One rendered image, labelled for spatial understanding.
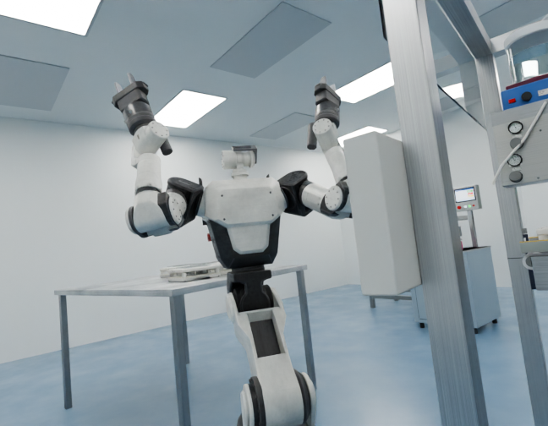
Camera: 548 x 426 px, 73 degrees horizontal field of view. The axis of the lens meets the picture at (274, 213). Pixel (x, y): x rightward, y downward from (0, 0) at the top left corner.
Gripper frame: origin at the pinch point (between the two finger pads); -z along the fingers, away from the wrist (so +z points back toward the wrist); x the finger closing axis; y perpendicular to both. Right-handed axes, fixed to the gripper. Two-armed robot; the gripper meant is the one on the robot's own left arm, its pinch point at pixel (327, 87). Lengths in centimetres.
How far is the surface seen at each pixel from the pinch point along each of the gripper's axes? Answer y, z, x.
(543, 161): -53, 38, -34
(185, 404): 103, 112, -27
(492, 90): -42, -8, -48
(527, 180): -47, 42, -35
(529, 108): -54, 23, -27
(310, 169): 373, -324, -405
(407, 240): -39, 79, 25
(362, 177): -37, 72, 36
